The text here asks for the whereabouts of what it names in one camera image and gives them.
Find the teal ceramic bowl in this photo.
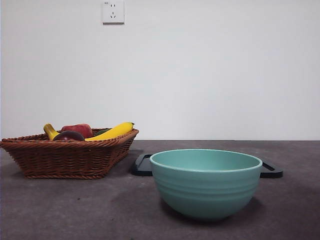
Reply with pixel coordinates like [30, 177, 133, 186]
[149, 148, 263, 221]

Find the dark red plum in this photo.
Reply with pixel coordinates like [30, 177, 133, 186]
[52, 130, 86, 142]

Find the yellow banana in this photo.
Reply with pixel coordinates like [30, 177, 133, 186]
[43, 121, 136, 142]

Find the black rectangular tray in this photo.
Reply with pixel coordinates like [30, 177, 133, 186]
[131, 153, 284, 179]

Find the red fruit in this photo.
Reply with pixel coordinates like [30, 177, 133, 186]
[61, 123, 94, 139]

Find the brown wicker basket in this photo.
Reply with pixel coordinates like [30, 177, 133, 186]
[0, 127, 140, 180]

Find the white wall socket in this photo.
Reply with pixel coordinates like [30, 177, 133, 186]
[102, 1, 125, 25]

